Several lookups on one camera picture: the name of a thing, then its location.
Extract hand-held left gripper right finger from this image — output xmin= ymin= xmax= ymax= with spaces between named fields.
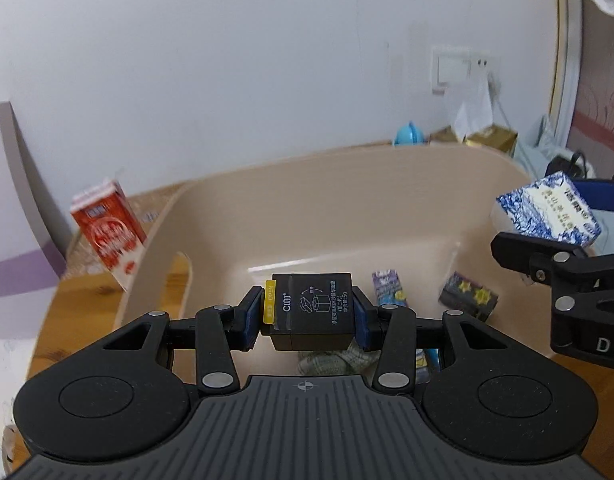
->
xmin=353 ymin=288 xmax=518 ymax=396

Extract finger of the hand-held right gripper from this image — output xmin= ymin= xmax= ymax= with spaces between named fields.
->
xmin=489 ymin=231 xmax=614 ymax=312
xmin=569 ymin=174 xmax=614 ymax=213

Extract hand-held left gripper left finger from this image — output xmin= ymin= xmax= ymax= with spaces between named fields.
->
xmin=102 ymin=286 xmax=266 ymax=395

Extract blue patterned tissue pack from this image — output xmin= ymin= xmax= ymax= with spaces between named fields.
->
xmin=496 ymin=171 xmax=604 ymax=248

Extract small black box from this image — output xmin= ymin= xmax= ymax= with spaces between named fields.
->
xmin=261 ymin=273 xmax=358 ymax=351

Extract beige plastic basin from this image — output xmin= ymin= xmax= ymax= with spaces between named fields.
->
xmin=114 ymin=142 xmax=552 ymax=392

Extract small purple drink carton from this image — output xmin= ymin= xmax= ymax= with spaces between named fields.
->
xmin=371 ymin=269 xmax=410 ymax=309

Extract green checked packet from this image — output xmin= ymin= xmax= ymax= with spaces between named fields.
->
xmin=298 ymin=344 xmax=384 ymax=376

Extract small blue packet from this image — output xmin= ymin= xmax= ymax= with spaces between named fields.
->
xmin=414 ymin=347 xmax=442 ymax=386

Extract dark box with yellow stars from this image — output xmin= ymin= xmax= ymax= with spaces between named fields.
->
xmin=438 ymin=271 xmax=500 ymax=322

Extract light blue cloth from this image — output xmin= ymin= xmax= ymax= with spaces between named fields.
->
xmin=514 ymin=115 xmax=558 ymax=173

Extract gold cardboard box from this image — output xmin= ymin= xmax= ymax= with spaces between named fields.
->
xmin=429 ymin=125 xmax=519 ymax=158

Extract white plastic bag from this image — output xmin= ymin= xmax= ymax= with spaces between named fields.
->
xmin=452 ymin=76 xmax=498 ymax=142

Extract red milk carton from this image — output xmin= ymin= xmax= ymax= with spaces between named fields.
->
xmin=69 ymin=177 xmax=148 ymax=293

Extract blue plastic toy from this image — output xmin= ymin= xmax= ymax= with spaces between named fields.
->
xmin=393 ymin=121 xmax=428 ymax=147

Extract white and purple panel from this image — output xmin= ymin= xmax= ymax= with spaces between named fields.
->
xmin=0 ymin=101 xmax=70 ymax=328

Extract black charger with cable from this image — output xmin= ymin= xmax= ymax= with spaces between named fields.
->
xmin=544 ymin=150 xmax=596 ymax=180

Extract cream door frame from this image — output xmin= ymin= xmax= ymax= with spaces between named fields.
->
xmin=548 ymin=0 xmax=588 ymax=152

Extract white wall switch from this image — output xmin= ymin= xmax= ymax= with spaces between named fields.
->
xmin=431 ymin=46 xmax=502 ymax=94

